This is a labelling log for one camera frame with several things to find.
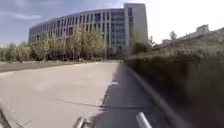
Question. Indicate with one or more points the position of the pale kerb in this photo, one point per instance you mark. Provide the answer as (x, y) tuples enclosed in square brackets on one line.
[(156, 100)]

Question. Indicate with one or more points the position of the row of trees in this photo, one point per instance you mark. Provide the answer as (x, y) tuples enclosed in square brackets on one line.
[(50, 48)]

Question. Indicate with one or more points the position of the pale concrete path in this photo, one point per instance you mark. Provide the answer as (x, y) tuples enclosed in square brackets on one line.
[(56, 96)]

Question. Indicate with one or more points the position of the hedge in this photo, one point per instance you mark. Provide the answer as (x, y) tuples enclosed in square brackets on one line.
[(186, 80)]

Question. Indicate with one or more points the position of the robot's own part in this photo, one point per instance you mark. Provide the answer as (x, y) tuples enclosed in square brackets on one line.
[(79, 123), (142, 121)]

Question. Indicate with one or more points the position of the building behind hedge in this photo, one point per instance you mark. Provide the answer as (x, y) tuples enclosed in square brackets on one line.
[(200, 33)]

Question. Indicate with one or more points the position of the curved many-windowed building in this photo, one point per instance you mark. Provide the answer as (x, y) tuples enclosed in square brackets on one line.
[(110, 21)]

